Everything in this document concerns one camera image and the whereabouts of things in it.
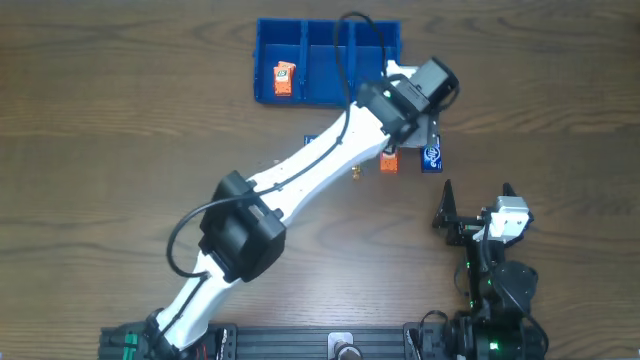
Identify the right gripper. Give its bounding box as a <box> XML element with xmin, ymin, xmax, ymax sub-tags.
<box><xmin>432</xmin><ymin>178</ymin><xmax>519</xmax><ymax>247</ymax></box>

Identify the mounting rail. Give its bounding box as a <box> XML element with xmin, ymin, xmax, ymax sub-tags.
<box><xmin>98</xmin><ymin>323</ymin><xmax>545</xmax><ymax>360</ymax></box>

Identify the blue tray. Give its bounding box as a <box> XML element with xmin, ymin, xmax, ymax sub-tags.
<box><xmin>253</xmin><ymin>17</ymin><xmax>403</xmax><ymax>108</ymax></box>

